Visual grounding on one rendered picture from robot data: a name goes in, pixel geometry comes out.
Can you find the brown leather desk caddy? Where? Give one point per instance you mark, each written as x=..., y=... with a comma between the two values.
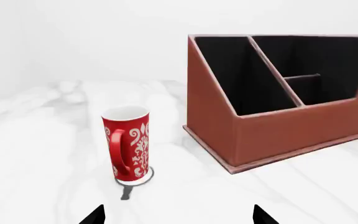
x=259, y=130

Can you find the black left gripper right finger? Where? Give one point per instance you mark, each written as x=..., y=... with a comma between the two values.
x=262, y=217

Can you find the grey round coaster with tab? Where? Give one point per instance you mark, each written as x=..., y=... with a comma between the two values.
x=128, y=186

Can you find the red patterned tall mug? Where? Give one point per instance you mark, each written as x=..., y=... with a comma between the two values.
x=126, y=142

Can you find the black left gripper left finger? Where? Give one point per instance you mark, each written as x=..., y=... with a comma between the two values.
x=96, y=217

